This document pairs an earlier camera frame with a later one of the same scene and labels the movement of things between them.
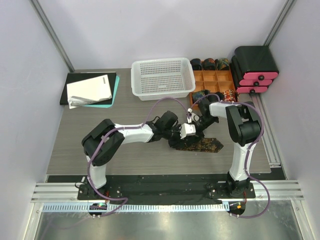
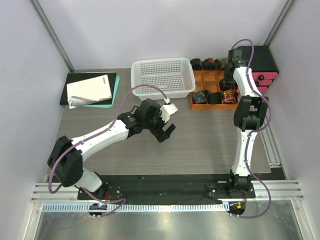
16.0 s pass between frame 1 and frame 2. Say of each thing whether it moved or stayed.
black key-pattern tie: moved
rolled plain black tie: stayed
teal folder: stayed
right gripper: moved
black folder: stayed
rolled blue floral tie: stayed
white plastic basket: stayed
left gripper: moved
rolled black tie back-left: stayed
